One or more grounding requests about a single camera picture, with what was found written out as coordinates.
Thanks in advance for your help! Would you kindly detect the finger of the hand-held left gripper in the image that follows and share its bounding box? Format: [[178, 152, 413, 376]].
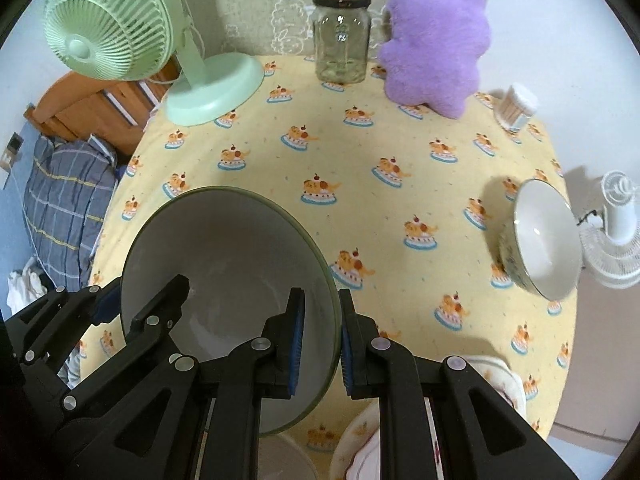
[[10, 276, 122, 372], [60, 274, 192, 417]]

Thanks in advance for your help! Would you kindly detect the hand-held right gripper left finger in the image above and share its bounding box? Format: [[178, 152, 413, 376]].
[[65, 287, 307, 480]]

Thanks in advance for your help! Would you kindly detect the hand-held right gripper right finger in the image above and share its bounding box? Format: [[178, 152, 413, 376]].
[[339, 288, 581, 480]]

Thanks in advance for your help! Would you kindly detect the green rim floral bowl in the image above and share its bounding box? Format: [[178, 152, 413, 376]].
[[119, 186, 343, 436]]

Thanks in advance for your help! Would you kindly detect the yellow flower plate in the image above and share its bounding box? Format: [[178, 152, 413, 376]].
[[330, 354, 527, 480]]

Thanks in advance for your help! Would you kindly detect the white floral bowl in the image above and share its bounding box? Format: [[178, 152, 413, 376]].
[[257, 430, 321, 480], [499, 179, 583, 302]]

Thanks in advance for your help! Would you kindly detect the white cloth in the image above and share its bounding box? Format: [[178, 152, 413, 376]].
[[6, 257, 51, 318]]

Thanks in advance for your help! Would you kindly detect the blue plaid blanket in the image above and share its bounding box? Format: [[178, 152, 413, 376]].
[[22, 135, 121, 291]]

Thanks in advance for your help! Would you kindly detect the yellow printed tablecloth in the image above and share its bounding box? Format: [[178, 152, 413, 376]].
[[80, 54, 578, 480]]

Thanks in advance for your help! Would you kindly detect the wooden chair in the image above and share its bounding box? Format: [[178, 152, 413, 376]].
[[24, 52, 181, 158]]

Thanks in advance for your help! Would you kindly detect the green desk fan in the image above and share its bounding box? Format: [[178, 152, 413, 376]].
[[44, 0, 265, 127]]

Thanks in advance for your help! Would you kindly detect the glass jar with black lid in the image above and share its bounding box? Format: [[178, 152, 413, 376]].
[[311, 0, 373, 83]]

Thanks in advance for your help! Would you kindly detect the cotton swab container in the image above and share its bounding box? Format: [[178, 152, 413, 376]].
[[495, 84, 540, 133]]

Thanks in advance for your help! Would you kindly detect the white desk fan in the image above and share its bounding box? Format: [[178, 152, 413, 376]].
[[575, 170, 640, 290]]

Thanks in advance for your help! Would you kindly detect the purple plush cushion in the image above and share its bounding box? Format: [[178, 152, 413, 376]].
[[376, 0, 493, 120]]

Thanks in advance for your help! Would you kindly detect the wall outlet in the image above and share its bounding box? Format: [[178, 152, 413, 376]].
[[2, 132, 23, 163]]

